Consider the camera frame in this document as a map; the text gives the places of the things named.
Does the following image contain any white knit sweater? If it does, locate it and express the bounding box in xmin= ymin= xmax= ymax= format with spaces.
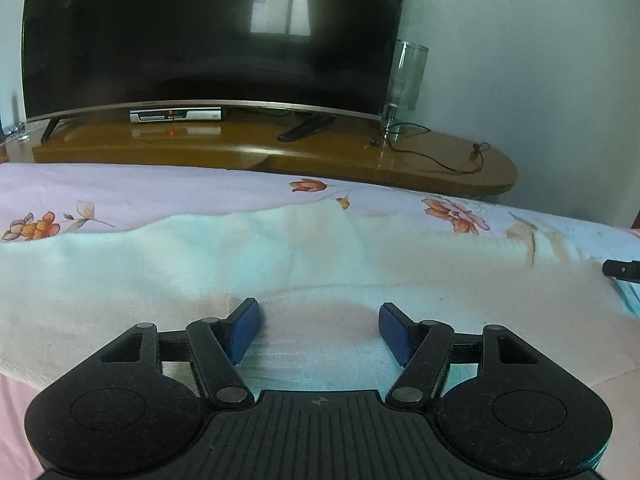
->
xmin=1 ymin=202 xmax=639 ymax=389

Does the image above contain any wooden TV stand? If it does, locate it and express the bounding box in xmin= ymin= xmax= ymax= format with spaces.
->
xmin=32 ymin=110 xmax=518 ymax=198

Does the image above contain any silver set-top box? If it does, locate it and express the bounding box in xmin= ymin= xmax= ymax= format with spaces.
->
xmin=129 ymin=107 xmax=224 ymax=124

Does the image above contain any pink floral bed sheet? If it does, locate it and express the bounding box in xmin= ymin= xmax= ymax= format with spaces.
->
xmin=1 ymin=164 xmax=639 ymax=479

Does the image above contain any curved black television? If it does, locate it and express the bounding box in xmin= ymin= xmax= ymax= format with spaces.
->
xmin=22 ymin=0 xmax=404 ymax=119

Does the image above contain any black lamp cable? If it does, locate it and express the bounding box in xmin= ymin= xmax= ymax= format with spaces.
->
xmin=369 ymin=120 xmax=493 ymax=175

